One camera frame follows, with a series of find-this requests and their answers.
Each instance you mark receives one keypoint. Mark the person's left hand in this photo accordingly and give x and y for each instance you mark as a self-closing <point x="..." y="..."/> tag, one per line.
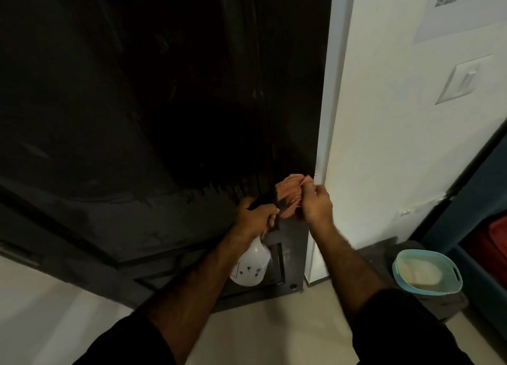
<point x="253" y="220"/>

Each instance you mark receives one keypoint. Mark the person's right hand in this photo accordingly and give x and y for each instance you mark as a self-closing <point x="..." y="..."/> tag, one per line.
<point x="317" y="206"/>

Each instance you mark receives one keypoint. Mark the orange checked cloth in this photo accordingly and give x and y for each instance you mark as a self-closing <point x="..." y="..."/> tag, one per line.
<point x="291" y="192"/>

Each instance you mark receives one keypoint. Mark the white spray bottle black trigger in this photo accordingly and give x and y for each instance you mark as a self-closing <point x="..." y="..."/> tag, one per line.
<point x="251" y="265"/>

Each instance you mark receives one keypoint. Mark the black wooden door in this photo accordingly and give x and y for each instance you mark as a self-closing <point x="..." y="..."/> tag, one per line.
<point x="138" y="99"/>

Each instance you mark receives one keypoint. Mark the person's left forearm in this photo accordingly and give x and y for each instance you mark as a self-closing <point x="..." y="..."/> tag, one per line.
<point x="190" y="293"/>

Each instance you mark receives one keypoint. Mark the dark plastic stool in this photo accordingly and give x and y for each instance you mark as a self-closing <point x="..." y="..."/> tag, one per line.
<point x="380" y="257"/>

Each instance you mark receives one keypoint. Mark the light green tray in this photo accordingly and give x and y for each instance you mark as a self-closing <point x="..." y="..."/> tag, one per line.
<point x="447" y="285"/>

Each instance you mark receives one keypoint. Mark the black right sleeve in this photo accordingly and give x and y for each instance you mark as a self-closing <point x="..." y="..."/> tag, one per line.
<point x="408" y="329"/>

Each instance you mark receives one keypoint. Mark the red quilted mattress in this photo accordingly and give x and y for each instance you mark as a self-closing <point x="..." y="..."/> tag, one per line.
<point x="491" y="246"/>

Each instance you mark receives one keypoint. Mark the blue bed frame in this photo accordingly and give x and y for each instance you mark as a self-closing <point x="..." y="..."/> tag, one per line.
<point x="475" y="202"/>

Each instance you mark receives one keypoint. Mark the white single wall switch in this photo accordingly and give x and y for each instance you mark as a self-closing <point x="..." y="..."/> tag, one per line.
<point x="463" y="79"/>

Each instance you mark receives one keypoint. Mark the printed wall notice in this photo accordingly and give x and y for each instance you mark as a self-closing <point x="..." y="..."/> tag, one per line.
<point x="463" y="16"/>

